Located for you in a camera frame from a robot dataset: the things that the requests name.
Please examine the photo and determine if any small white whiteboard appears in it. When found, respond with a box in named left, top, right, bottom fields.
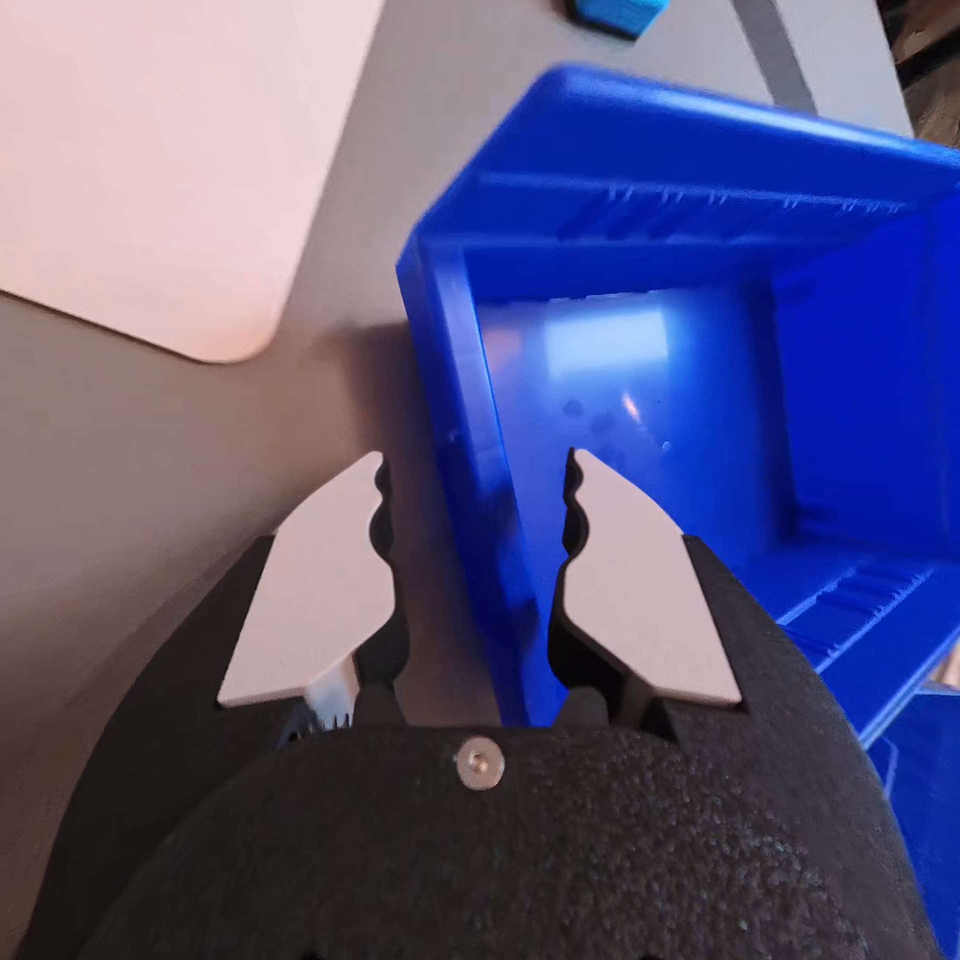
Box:
left=0, top=0, right=386, bottom=366

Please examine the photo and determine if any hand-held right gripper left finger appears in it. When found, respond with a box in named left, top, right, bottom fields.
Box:
left=216, top=451, right=412, bottom=732

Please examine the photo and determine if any blue whiteboard eraser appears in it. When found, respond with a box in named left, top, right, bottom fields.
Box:
left=562, top=0, right=673, bottom=43

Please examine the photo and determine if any blue plastic bin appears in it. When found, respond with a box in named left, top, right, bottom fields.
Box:
left=396, top=63, right=960, bottom=751
left=862, top=688, right=960, bottom=912

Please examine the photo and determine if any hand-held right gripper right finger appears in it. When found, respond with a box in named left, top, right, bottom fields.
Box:
left=547, top=447, right=744, bottom=725

